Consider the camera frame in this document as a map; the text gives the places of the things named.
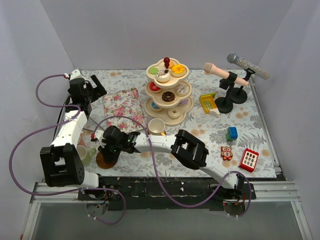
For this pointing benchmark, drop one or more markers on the orange round biscuit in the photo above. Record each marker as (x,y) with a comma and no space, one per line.
(171,64)

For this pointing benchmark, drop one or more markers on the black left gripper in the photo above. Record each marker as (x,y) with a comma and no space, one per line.
(90,88)

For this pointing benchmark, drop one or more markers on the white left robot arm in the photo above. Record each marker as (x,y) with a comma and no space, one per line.
(61,163)

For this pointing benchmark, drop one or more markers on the pink cup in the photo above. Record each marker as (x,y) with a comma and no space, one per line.
(81,141)

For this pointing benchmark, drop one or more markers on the metal serving tongs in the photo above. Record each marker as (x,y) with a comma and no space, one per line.
(90,125)

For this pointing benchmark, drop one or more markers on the blue toy brick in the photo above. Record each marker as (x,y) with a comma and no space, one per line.
(233,131)

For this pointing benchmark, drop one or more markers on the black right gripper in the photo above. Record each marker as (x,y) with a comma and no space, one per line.
(105,152)

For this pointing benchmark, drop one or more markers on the silver glitter microphone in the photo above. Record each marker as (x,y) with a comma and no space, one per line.
(233,58)

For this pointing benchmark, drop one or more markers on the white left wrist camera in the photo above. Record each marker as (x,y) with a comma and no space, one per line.
(75,74)

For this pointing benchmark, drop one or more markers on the black microphone stand front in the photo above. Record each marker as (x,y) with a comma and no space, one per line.
(225,104)

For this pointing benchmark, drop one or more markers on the white donut with chocolate square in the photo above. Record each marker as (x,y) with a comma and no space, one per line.
(163,76)

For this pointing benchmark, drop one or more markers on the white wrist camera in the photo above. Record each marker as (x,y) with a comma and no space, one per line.
(97,137)
(75,74)

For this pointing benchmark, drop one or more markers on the red glazed donut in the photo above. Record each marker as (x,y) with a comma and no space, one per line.
(154,88)

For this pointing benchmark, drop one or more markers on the floral tablecloth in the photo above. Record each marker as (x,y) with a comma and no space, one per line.
(211,130)

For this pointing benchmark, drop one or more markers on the blue glazed donut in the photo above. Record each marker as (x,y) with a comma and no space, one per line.
(155,107)

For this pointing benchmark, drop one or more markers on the red owl toy figure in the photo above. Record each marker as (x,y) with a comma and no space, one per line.
(226,153)

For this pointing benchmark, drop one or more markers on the black microphone stand rear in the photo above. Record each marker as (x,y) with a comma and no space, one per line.
(238,95)

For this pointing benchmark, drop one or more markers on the yellow toy window block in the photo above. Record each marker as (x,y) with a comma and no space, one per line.
(208,104)

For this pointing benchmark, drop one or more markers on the pink microphone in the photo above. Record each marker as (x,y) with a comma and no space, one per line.
(210,68)

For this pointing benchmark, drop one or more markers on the red toy window block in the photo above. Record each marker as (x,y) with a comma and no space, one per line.
(249,160)

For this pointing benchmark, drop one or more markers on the green round biscuit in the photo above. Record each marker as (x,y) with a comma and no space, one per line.
(153,70)

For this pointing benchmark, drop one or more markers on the green cup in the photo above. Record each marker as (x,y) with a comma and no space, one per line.
(86,154)

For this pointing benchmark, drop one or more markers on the floral serving tray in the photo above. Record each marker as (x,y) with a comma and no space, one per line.
(124,103)

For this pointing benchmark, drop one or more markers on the black microphone stand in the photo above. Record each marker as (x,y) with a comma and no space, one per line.
(225,104)
(238,95)

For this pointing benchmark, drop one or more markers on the yellow cup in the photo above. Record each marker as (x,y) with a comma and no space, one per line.
(157,126)

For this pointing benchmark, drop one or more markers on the green toy brick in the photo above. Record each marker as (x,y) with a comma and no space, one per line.
(229,137)

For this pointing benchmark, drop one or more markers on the chocolate sprinkled donut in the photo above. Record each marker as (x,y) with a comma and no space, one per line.
(168,97)

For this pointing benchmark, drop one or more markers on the purple sprinkled donut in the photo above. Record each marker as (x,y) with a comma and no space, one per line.
(183,102)

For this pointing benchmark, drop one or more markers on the cream three-tier dessert stand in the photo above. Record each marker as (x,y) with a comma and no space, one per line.
(168,86)

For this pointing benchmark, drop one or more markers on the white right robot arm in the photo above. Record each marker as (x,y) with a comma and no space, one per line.
(186,148)

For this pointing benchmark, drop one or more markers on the white donut chocolate stripes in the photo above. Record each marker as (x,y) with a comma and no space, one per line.
(182,89)

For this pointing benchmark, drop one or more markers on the yellow glazed donut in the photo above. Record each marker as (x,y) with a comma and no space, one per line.
(178,70)

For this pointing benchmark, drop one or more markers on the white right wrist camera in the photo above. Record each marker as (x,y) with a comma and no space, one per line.
(97,137)

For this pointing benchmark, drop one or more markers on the brown wooden coaster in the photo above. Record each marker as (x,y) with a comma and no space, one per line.
(102,162)

